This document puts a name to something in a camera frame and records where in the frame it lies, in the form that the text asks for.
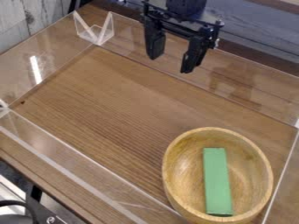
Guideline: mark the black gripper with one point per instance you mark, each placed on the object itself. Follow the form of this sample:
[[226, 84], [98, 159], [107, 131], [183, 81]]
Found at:
[[184, 18]]

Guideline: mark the brown wooden bowl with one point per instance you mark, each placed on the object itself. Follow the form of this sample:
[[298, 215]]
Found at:
[[250, 175]]

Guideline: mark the green rectangular block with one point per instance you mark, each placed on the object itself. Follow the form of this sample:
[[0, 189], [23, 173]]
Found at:
[[216, 182]]

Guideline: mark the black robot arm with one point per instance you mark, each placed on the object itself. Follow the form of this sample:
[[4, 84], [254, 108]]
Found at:
[[184, 19]]

